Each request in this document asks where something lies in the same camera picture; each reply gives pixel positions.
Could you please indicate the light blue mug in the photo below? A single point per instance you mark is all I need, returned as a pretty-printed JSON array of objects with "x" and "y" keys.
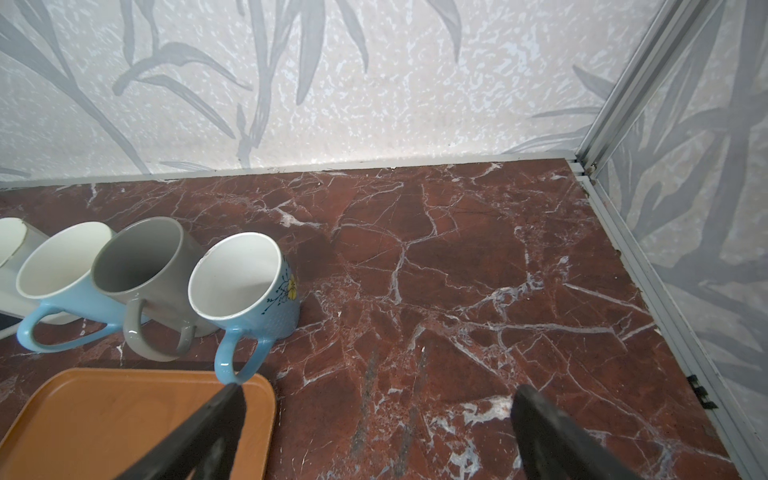
[{"x": 58, "y": 275}]

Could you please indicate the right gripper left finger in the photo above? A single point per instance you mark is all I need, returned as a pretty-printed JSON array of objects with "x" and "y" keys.
[{"x": 202, "y": 447}]

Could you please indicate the grey mug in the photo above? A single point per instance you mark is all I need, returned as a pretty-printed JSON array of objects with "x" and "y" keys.
[{"x": 147, "y": 267}]

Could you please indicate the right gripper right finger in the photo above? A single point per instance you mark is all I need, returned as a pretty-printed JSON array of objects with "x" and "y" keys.
[{"x": 553, "y": 446}]

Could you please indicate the white ceramic mug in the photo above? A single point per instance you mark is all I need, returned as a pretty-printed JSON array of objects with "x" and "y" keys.
[{"x": 18, "y": 241}]

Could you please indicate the blue speckled mug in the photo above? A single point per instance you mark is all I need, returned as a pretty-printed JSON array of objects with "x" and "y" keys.
[{"x": 245, "y": 285}]

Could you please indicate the orange rubber tray mat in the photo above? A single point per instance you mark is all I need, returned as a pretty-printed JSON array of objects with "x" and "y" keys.
[{"x": 90, "y": 423}]

